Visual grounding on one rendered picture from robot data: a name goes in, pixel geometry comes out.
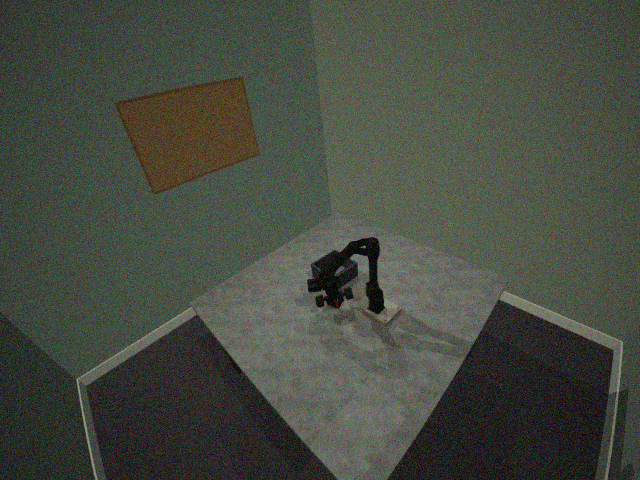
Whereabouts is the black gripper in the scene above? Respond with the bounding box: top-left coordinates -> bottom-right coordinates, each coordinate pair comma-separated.
315,287 -> 354,308

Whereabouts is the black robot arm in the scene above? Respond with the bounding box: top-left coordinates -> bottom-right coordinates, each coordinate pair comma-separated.
307,237 -> 385,315

